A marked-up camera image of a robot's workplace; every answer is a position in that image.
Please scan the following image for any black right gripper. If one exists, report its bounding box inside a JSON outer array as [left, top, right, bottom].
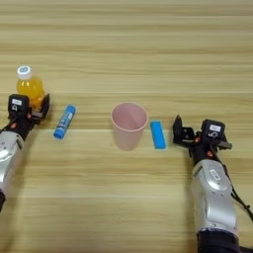
[[172, 114, 233, 166]]

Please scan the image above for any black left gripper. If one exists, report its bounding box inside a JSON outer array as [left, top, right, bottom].
[[4, 93, 51, 140]]

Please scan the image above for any small white black square device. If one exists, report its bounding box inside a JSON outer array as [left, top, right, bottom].
[[181, 126, 196, 142]]

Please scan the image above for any blue rectangular eraser block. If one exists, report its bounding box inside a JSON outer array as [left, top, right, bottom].
[[149, 120, 168, 150]]

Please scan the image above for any orange juice bottle white cap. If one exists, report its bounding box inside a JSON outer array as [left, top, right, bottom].
[[16, 64, 45, 111]]

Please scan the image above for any blue glue stick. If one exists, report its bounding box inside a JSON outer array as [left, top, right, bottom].
[[52, 104, 77, 140]]

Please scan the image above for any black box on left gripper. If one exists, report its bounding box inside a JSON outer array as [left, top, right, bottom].
[[7, 93, 31, 121]]

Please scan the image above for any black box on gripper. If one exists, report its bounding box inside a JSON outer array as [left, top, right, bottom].
[[7, 93, 31, 121], [200, 119, 227, 143]]

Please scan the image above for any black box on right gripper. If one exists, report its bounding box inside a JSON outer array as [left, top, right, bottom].
[[200, 119, 227, 143]]

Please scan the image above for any pink plastic cup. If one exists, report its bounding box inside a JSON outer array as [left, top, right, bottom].
[[110, 101, 150, 152]]

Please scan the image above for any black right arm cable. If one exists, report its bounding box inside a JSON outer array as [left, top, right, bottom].
[[219, 161, 253, 222]]

